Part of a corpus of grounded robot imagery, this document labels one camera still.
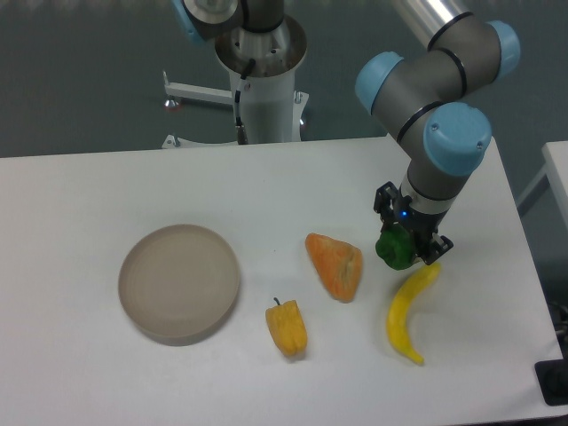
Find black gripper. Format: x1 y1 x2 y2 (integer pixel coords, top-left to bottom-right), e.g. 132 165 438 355
374 181 454 265

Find green pepper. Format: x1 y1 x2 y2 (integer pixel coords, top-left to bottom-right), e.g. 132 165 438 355
375 224 416 271

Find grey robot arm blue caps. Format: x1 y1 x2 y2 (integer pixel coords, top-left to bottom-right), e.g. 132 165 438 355
173 1 520 270

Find orange pepper half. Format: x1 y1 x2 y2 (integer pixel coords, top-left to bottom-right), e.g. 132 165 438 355
304 233 363 303

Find long yellow chili pepper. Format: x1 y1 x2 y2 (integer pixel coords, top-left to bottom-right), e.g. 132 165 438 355
385 263 441 366

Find small yellow orange pepper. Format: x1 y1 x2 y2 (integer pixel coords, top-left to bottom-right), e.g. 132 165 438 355
265 297 308 358

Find beige round plate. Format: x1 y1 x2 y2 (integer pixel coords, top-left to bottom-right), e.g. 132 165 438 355
118 225 241 346

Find white side table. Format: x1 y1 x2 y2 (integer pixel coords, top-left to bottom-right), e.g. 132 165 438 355
516 140 567 220

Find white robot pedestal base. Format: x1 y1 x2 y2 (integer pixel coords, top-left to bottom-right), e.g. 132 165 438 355
163 15 309 145

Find black cable on pedestal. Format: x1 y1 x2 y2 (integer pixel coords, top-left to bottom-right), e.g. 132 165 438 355
233 58 256 146

